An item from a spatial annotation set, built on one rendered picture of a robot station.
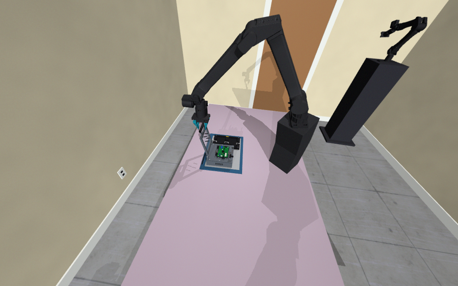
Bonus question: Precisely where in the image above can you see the green circuit board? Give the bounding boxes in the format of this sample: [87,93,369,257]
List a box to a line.
[217,146,229,157]

